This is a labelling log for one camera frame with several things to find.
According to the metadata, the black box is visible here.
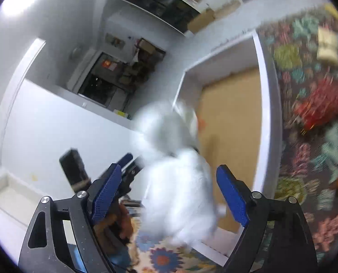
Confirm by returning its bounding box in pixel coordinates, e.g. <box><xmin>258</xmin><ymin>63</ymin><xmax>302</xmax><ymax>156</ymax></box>
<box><xmin>59</xmin><ymin>148</ymin><xmax>90</xmax><ymax>192</ymax></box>

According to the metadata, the cluttered storage shelf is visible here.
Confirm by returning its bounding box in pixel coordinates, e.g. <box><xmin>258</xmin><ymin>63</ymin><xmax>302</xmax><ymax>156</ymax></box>
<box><xmin>67</xmin><ymin>37</ymin><xmax>167</xmax><ymax>109</ymax></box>

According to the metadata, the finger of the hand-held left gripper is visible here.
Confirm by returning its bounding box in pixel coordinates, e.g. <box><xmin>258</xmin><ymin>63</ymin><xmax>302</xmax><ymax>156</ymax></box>
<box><xmin>116</xmin><ymin>153</ymin><xmax>134</xmax><ymax>174</ymax></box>
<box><xmin>119</xmin><ymin>156</ymin><xmax>144</xmax><ymax>198</ymax></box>

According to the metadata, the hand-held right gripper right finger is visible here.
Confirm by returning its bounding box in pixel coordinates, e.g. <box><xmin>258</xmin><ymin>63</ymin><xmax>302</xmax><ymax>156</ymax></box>
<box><xmin>216</xmin><ymin>164</ymin><xmax>320</xmax><ymax>273</ymax></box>

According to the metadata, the black cube shelf cabinet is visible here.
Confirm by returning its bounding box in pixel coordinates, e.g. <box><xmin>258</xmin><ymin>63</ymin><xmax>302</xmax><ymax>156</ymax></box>
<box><xmin>106</xmin><ymin>0</ymin><xmax>201</xmax><ymax>36</ymax></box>

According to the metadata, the white storage box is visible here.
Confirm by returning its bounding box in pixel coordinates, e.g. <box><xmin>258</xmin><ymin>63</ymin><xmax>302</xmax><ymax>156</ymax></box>
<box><xmin>172</xmin><ymin>30</ymin><xmax>283</xmax><ymax>268</ymax></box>

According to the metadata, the small wall picture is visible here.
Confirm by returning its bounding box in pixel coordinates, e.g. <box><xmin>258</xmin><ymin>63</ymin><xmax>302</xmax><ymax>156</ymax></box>
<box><xmin>105</xmin><ymin>33</ymin><xmax>126</xmax><ymax>49</ymax></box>

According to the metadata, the person's left hand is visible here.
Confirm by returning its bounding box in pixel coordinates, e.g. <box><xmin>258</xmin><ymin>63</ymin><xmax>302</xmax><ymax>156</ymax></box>
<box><xmin>98</xmin><ymin>200</ymin><xmax>135</xmax><ymax>248</ymax></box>

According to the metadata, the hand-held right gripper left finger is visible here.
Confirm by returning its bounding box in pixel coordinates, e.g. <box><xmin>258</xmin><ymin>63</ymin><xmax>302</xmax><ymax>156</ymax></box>
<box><xmin>18</xmin><ymin>163</ymin><xmax>122</xmax><ymax>273</ymax></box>

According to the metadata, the white fluffy plush toy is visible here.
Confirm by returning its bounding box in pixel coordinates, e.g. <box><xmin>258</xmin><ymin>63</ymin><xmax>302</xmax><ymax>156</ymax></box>
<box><xmin>132</xmin><ymin>99</ymin><xmax>226</xmax><ymax>246</ymax></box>

